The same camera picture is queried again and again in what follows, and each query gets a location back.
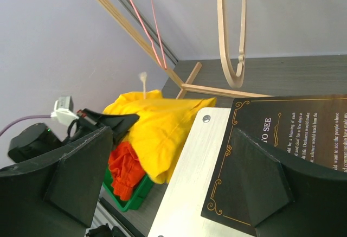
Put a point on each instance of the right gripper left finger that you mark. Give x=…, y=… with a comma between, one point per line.
x=56, y=193

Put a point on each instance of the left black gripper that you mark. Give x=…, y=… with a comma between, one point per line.
x=89, y=121

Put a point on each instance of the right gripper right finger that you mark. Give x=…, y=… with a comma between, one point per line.
x=286, y=195

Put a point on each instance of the yellow shorts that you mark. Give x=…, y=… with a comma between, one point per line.
x=158, y=136

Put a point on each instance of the orange shorts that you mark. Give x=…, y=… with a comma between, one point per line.
x=125, y=169

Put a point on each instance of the white wooden hanger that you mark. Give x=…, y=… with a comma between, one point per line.
x=232, y=53

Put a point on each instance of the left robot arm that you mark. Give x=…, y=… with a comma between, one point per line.
x=39, y=138

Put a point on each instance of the black hardcover book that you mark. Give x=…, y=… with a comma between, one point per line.
x=312, y=128

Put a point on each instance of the wooden clothes rack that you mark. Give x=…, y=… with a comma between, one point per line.
x=149, y=48

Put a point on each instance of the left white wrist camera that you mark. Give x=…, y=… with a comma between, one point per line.
x=63, y=111

